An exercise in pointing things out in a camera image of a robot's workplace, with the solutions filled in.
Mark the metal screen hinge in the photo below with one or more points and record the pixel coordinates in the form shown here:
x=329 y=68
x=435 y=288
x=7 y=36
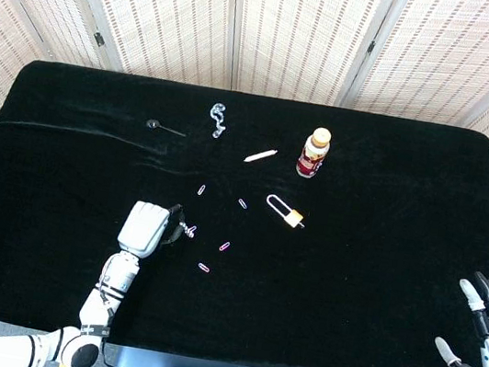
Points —
x=99 y=38
x=371 y=46

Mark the small key in padlock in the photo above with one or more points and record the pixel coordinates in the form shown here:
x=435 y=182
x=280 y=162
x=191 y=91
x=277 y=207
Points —
x=301 y=224

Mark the white beaded strip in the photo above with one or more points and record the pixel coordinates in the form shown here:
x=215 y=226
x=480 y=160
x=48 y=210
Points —
x=182 y=229

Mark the brass padlock long shackle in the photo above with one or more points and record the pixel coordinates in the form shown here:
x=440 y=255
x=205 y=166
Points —
x=293 y=218

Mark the silver paper clip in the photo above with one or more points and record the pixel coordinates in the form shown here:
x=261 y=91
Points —
x=203 y=267
x=201 y=189
x=224 y=246
x=193 y=230
x=242 y=203

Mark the black velvet table cloth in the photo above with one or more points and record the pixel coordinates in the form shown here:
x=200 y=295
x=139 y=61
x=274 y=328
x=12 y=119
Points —
x=227 y=292

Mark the white pen stick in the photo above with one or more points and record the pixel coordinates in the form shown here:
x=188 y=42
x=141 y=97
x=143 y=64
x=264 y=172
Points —
x=260 y=155

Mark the left robot hand white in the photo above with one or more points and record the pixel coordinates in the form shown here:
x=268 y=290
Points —
x=143 y=228

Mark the red white drink bottle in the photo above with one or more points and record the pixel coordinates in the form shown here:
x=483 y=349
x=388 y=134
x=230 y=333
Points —
x=313 y=157

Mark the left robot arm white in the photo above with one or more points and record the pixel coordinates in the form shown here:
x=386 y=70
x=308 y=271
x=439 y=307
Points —
x=118 y=275

